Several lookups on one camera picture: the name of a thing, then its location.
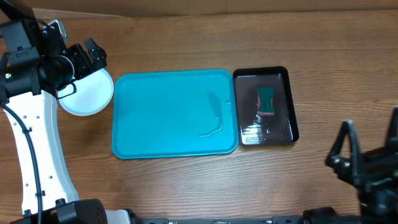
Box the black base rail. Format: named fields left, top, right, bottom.
left=132, top=216, right=311, bottom=224

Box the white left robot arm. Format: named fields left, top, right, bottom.
left=1, top=17, right=136, bottom=223

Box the brown cardboard backdrop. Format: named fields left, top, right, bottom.
left=1, top=0, right=397, bottom=19

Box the black rectangular tray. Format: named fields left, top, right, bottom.
left=233, top=66, right=299, bottom=146

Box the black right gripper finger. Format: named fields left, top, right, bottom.
left=325, top=119, right=367, bottom=187
left=386, top=106, right=398, bottom=149

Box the teal plastic tray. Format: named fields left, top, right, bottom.
left=112, top=69, right=239, bottom=159

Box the light blue plate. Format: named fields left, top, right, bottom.
left=57, top=68, right=114, bottom=116

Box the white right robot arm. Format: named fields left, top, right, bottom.
left=298, top=106, right=397, bottom=224

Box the green and orange sponge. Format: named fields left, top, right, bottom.
left=257, top=86, right=274, bottom=116

